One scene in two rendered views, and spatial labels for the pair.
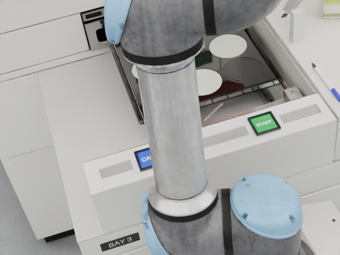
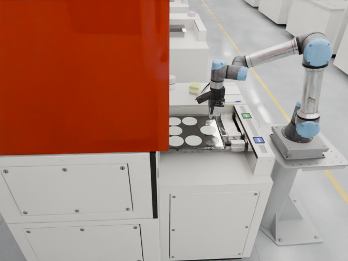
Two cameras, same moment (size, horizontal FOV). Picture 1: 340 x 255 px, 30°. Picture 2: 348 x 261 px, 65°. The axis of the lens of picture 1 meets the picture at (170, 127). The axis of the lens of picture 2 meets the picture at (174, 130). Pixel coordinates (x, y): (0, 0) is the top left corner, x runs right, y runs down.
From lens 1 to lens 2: 184 cm
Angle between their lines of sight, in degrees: 62
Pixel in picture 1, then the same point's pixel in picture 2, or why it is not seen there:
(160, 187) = (316, 110)
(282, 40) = (204, 104)
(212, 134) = (248, 126)
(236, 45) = (190, 119)
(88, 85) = (179, 169)
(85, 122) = (204, 173)
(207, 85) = (210, 129)
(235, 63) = (201, 121)
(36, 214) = not seen: outside the picture
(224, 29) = not seen: hidden behind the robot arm
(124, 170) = (262, 147)
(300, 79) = (220, 109)
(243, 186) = not seen: hidden behind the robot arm
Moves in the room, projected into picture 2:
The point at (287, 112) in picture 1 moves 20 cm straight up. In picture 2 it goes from (241, 111) to (246, 84)
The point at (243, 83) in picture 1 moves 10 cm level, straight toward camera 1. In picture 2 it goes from (213, 121) to (228, 124)
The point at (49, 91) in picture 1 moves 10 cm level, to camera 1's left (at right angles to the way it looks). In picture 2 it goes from (176, 183) to (174, 197)
